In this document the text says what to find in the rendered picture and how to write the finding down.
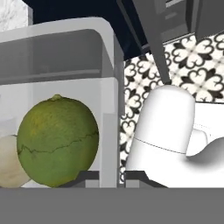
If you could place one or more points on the dark navy cupboard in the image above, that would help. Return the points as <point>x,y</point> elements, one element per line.
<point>87,8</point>

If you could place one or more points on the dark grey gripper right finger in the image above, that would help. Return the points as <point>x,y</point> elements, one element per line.
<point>134,177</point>

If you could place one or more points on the dark grey appliance door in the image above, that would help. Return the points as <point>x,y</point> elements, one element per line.
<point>163,20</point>

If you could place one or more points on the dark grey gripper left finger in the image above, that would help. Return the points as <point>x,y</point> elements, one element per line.
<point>89,177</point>

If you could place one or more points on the white garlic bulb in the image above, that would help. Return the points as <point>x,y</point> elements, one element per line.
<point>8,163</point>

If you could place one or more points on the green lime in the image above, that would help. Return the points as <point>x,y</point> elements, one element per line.
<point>58,140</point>

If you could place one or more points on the clear plastic vegetable container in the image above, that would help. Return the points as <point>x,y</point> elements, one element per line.
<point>73,58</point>

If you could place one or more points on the white rounded object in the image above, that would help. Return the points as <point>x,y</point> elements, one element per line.
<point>166,125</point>

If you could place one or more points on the white marble counter block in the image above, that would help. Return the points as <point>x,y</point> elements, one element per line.
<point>13,13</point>

